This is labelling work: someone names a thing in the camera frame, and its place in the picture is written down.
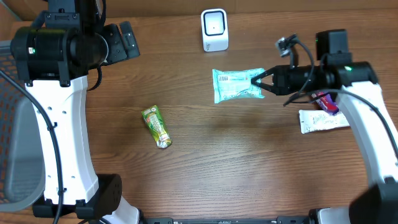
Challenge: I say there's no red purple snack package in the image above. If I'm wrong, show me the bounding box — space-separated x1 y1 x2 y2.
311 91 339 116

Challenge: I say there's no teal wet wipes pack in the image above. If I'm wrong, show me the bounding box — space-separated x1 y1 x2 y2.
212 68 265 104

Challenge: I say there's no white tube gold cap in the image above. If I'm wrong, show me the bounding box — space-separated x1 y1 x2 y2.
298 110 349 134

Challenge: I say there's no green noodle snack pack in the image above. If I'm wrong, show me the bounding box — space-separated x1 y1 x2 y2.
141 105 172 149

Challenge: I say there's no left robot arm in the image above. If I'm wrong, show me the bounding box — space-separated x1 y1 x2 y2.
11 1 142 224

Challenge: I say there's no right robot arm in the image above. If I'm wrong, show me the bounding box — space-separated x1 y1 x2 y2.
251 29 397 224

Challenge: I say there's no white barcode scanner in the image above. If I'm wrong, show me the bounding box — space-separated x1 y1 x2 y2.
201 8 229 52

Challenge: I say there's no grey plastic basket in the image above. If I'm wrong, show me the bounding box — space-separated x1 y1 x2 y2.
0 40 46 213

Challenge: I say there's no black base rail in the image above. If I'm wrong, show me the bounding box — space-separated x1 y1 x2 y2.
136 215 364 224

